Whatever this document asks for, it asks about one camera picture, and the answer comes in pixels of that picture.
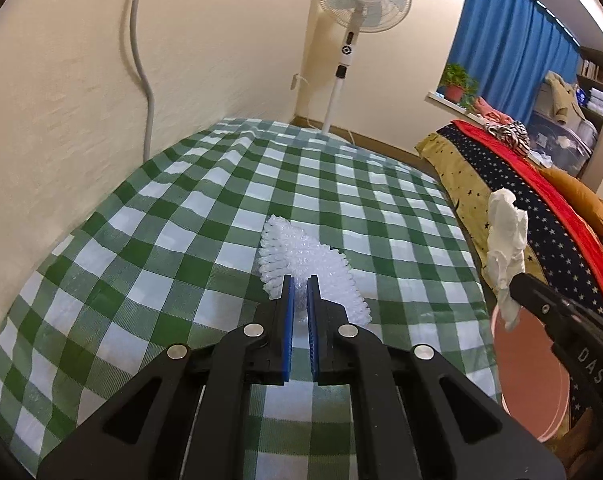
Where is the potted green plant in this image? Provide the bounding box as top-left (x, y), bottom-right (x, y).
top-left (439, 62), bottom-right (481, 109)

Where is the clear bubble wrap sheet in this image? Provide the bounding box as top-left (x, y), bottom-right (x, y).
top-left (258, 215), bottom-right (372, 328)

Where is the wooden bookshelf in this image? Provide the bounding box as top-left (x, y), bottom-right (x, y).
top-left (576, 46), bottom-right (603, 128)

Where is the star patterned bed cover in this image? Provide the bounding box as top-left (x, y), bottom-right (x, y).
top-left (414, 122), bottom-right (603, 411)

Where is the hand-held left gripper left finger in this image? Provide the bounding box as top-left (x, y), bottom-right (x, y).
top-left (36, 274), bottom-right (296, 480)

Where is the silver metal pot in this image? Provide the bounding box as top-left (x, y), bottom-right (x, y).
top-left (576, 119), bottom-right (599, 149)

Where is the khaki coat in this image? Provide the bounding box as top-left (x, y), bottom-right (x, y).
top-left (544, 71), bottom-right (580, 126)

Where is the grey wall cable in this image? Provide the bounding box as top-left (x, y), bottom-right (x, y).
top-left (131, 0), bottom-right (156, 161)

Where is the translucent plastic storage box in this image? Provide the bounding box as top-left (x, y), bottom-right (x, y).
top-left (529, 110), bottom-right (599, 178)

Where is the orange pillow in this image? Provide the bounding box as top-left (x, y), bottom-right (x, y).
top-left (539, 165), bottom-right (603, 238)

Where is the pink cloth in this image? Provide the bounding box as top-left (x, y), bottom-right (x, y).
top-left (474, 97), bottom-right (515, 126)

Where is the pink plastic bin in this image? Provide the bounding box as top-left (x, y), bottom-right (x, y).
top-left (492, 305), bottom-right (570, 443)

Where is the white windowsill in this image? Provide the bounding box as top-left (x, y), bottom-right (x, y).
top-left (426, 91), bottom-right (487, 122)

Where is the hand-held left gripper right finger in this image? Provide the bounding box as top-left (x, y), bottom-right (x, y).
top-left (306, 275), bottom-right (567, 480)

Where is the white fan power cable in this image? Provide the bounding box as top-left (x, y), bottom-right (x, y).
top-left (294, 115), bottom-right (365, 147)

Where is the green checkered tablecloth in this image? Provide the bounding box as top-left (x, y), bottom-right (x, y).
top-left (0, 117), bottom-right (502, 480)

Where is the blue curtain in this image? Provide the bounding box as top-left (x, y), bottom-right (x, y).
top-left (449, 0), bottom-right (582, 116)

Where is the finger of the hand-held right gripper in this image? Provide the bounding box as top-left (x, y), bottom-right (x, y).
top-left (510, 272), bottom-right (577, 328)

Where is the red blanket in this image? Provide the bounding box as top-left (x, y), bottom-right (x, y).
top-left (454, 120), bottom-right (603, 328)

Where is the white tissue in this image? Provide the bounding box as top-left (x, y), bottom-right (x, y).
top-left (484, 188), bottom-right (529, 331)

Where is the black white striped cloth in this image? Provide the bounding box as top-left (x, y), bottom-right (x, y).
top-left (484, 120), bottom-right (532, 157)

